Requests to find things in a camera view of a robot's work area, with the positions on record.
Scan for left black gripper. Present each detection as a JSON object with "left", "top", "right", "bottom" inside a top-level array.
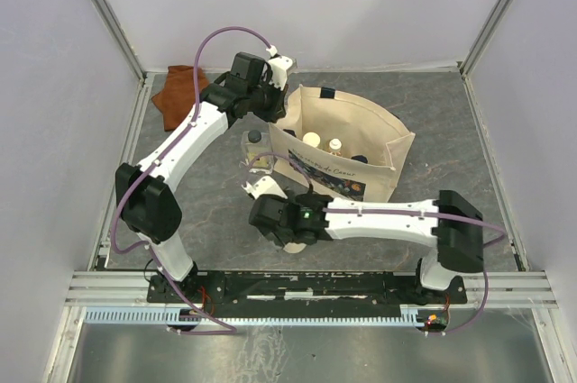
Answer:
[{"left": 246, "top": 76, "right": 288, "bottom": 124}]

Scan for beige pump bottle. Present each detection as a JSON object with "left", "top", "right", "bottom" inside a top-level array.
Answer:
[{"left": 283, "top": 242, "right": 307, "bottom": 254}]

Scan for amber liquid clear bottle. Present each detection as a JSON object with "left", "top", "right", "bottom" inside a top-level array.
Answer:
[{"left": 326, "top": 138, "right": 343, "bottom": 157}]

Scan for pale green lotion bottle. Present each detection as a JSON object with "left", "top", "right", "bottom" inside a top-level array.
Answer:
[{"left": 302, "top": 132, "right": 321, "bottom": 149}]

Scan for cream canvas tote bag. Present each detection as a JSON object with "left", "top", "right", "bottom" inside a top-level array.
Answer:
[{"left": 269, "top": 86, "right": 415, "bottom": 203}]

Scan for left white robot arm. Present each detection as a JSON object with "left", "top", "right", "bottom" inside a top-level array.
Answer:
[{"left": 114, "top": 52, "right": 297, "bottom": 302}]

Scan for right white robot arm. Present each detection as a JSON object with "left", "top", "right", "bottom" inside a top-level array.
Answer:
[{"left": 249, "top": 190, "right": 484, "bottom": 303}]

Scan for square perfume bottle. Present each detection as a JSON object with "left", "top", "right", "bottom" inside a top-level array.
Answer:
[{"left": 241, "top": 130, "right": 275, "bottom": 175}]

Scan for brown folded towel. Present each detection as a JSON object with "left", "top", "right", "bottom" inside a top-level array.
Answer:
[{"left": 152, "top": 65, "right": 196, "bottom": 132}]

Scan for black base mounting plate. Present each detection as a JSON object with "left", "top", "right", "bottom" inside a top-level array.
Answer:
[{"left": 146, "top": 268, "right": 469, "bottom": 316}]

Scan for small circuit board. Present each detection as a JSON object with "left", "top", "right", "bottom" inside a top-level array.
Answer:
[{"left": 425, "top": 313, "right": 447, "bottom": 331}]

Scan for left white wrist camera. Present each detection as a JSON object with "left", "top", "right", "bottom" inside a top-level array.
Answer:
[{"left": 266, "top": 45, "right": 298, "bottom": 89}]

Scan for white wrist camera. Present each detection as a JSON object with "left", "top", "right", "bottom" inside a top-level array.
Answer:
[
  {"left": 266, "top": 45, "right": 298, "bottom": 89},
  {"left": 242, "top": 176, "right": 287, "bottom": 199}
]

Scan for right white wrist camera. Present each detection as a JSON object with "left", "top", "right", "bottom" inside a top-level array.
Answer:
[{"left": 242, "top": 176, "right": 287, "bottom": 199}]

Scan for blue slotted cable duct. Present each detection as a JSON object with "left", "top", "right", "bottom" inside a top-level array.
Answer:
[{"left": 85, "top": 302, "right": 444, "bottom": 327}]

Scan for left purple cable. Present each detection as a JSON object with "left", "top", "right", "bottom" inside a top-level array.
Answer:
[{"left": 110, "top": 26, "right": 279, "bottom": 339}]

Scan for aluminium frame rail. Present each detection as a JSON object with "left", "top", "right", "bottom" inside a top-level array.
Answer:
[{"left": 64, "top": 270, "right": 149, "bottom": 306}]

